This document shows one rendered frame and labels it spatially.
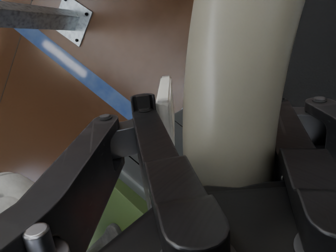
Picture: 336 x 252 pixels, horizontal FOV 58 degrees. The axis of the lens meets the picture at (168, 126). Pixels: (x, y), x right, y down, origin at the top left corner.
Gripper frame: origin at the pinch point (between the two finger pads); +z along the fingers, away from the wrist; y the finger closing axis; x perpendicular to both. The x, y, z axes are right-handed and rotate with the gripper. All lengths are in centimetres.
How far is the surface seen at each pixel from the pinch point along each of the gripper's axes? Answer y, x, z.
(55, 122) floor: -78, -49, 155
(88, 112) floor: -54, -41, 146
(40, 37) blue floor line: -78, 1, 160
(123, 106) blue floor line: -32, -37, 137
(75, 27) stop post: -54, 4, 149
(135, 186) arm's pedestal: -13, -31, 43
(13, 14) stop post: -66, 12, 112
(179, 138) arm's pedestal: -3, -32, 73
